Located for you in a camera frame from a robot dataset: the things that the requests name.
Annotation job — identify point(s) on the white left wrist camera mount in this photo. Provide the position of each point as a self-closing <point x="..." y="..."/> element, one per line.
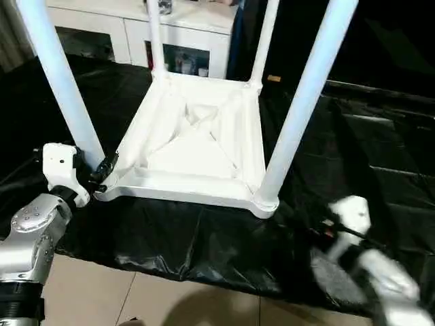
<point x="59" y="166"/>

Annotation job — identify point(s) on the grey curtain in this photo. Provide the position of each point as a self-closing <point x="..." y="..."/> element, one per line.
<point x="13" y="37"/>

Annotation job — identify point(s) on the small tan label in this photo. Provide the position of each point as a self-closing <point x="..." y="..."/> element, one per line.
<point x="274" y="78"/>

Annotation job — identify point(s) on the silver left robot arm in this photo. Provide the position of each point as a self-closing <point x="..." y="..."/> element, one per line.
<point x="30" y="237"/>

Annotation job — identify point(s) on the long black rod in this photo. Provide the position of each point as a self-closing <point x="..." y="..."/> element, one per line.
<point x="384" y="89"/>

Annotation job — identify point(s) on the dark object on cabinet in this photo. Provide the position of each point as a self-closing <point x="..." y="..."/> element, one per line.
<point x="164" y="6"/>

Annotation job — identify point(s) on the dark rounded object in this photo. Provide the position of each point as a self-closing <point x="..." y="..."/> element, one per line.
<point x="130" y="321"/>

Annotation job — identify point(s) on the white cabinet with glass doors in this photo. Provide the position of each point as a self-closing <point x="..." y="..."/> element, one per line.
<point x="190" y="34"/>

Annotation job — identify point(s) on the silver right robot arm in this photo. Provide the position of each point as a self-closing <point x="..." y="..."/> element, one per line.
<point x="384" y="278"/>

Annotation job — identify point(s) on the black work mat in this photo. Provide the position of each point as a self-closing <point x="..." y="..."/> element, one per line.
<point x="204" y="237"/>

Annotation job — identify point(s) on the small white cup in cabinet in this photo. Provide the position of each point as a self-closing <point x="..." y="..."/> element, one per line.
<point x="203" y="72"/>

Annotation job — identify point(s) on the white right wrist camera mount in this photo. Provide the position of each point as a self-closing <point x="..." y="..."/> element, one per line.
<point x="353" y="214"/>

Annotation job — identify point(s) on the white plastic stool seat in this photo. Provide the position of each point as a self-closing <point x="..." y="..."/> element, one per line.
<point x="190" y="159"/>

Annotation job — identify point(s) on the white plastic table leg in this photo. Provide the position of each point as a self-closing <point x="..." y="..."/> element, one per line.
<point x="306" y="102"/>
<point x="265" y="37"/>
<point x="156" y="37"/>
<point x="61" y="85"/>

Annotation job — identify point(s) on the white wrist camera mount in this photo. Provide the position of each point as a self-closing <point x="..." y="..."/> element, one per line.
<point x="59" y="166"/>
<point x="353" y="214"/>

